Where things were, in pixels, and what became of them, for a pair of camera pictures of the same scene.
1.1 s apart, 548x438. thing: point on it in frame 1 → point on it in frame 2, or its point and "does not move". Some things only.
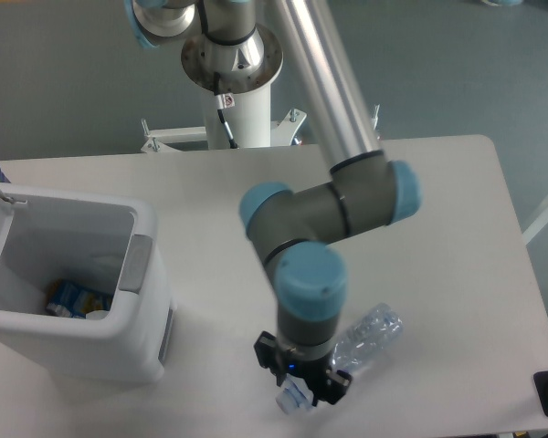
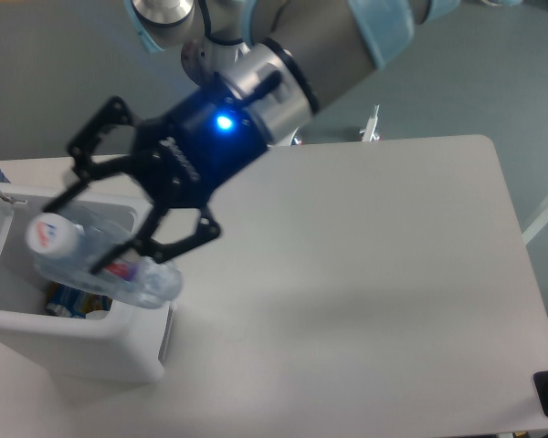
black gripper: x=329 y=386 → x=187 y=153
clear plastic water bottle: x=371 y=338 → x=68 y=251
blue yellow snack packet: x=66 y=299 does not move
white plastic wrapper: x=97 y=315 does not move
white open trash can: x=31 y=239 does not move
